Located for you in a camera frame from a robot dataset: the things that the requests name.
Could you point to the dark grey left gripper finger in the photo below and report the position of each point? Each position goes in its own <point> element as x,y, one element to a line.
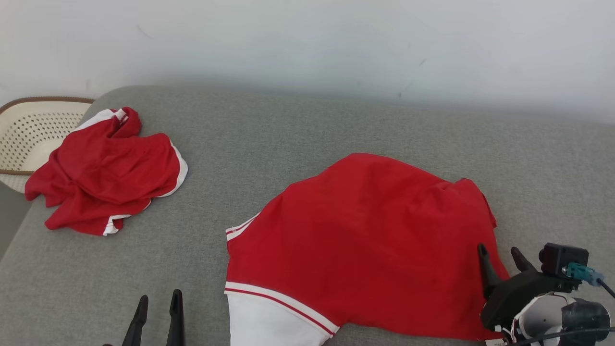
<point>136,327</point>
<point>176,322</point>

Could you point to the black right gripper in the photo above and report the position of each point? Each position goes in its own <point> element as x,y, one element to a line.
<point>514,293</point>

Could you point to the red numbered jersey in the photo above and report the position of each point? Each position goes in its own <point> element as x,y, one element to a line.
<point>365,240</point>

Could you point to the red shorts with white trim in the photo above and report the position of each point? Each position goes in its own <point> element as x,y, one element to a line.
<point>105,173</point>

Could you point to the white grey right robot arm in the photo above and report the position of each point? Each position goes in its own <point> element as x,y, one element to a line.
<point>584,317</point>

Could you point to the grey fabric sofa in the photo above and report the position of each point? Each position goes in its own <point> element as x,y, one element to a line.
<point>288,134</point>

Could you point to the cream perforated laundry basket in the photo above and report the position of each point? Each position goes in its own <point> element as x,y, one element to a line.
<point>29,134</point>

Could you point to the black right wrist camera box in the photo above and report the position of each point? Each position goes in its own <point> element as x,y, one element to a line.
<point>562,257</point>

